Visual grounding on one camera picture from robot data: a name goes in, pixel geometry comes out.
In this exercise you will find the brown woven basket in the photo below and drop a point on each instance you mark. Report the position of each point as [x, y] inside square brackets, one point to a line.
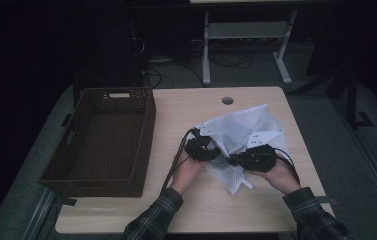
[109, 143]

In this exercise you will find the black tape strip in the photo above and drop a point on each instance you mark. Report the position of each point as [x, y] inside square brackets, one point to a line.
[68, 201]

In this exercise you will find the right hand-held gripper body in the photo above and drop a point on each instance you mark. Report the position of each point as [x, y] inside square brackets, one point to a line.
[259, 160]

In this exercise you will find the white mesh laundry bag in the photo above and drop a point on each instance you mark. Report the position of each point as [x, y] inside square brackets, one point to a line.
[242, 123]

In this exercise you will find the person's left hand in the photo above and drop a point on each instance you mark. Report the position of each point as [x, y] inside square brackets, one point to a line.
[186, 173]

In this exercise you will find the black metal stand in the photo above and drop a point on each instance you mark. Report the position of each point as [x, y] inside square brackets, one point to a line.
[352, 100]

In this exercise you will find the white power strip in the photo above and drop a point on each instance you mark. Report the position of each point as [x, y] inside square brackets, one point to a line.
[161, 60]

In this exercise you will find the grey tape strip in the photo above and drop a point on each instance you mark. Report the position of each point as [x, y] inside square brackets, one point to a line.
[331, 200]

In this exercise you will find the white metal desk frame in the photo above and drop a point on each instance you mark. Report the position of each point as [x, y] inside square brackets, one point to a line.
[246, 30]

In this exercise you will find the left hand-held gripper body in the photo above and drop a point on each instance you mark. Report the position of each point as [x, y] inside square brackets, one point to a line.
[201, 150]

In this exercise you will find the person's right hand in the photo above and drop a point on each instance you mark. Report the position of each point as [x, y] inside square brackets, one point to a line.
[281, 176]

